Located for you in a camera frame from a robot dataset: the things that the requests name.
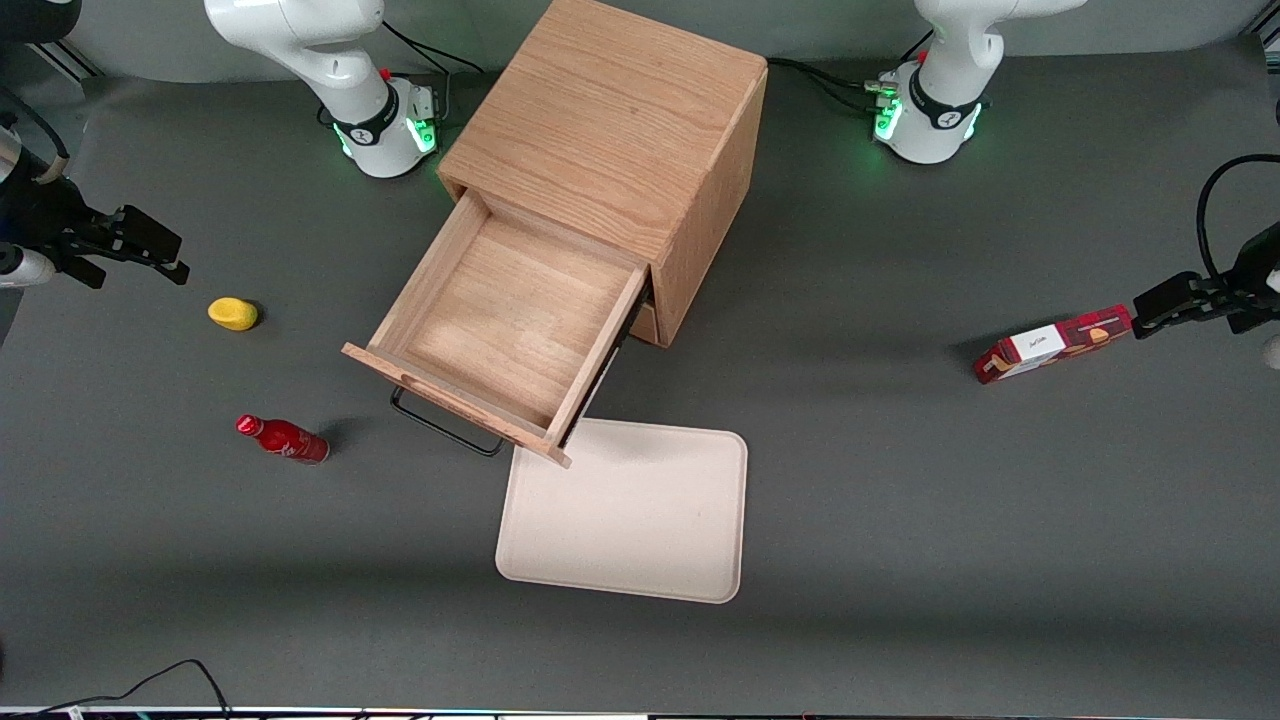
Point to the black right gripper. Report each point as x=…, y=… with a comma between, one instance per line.
x=42, y=219

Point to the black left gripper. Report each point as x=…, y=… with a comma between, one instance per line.
x=1253, y=272

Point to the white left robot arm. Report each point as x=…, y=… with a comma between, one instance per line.
x=945, y=110

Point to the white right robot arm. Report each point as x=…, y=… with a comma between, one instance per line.
x=330, y=70

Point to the wooden drawer cabinet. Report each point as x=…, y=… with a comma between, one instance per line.
x=610, y=120

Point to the yellow lemon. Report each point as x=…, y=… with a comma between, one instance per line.
x=232, y=314

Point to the red snack box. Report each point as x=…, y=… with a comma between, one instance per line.
x=1050, y=345

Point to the red drink bottle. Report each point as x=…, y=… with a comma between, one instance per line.
x=285, y=440

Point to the beige plastic tray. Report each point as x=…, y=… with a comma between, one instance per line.
x=640, y=520

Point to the aluminium frame rail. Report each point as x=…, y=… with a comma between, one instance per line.
x=1265, y=35
x=70, y=60

